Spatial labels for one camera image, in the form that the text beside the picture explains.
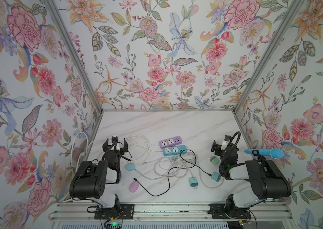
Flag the green charger adapter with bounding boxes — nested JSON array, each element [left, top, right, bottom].
[[210, 156, 220, 166]]

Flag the black charging cable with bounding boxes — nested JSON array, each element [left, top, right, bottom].
[[132, 149, 213, 197]]

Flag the teal charger adapter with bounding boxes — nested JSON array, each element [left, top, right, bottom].
[[211, 172, 222, 182], [189, 177, 198, 189]]

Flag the teal charger adapter front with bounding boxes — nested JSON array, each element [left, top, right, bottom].
[[189, 177, 198, 189]]

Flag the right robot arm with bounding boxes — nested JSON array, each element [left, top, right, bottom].
[[209, 132, 292, 219]]

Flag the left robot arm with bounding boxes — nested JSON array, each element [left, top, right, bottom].
[[69, 136, 132, 221]]

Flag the teal earbud case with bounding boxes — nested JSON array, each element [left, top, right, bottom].
[[125, 163, 136, 171]]

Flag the purple power strip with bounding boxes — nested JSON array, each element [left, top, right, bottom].
[[159, 136, 182, 149]]

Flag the pink earbud case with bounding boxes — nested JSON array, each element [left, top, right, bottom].
[[129, 181, 139, 193]]

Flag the teal power strip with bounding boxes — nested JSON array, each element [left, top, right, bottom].
[[163, 145, 187, 156]]

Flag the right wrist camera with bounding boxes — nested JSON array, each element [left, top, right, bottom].
[[220, 141, 231, 150]]

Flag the white coiled cables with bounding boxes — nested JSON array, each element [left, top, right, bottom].
[[121, 134, 225, 189]]

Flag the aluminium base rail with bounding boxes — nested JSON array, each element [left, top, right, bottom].
[[48, 201, 293, 222]]

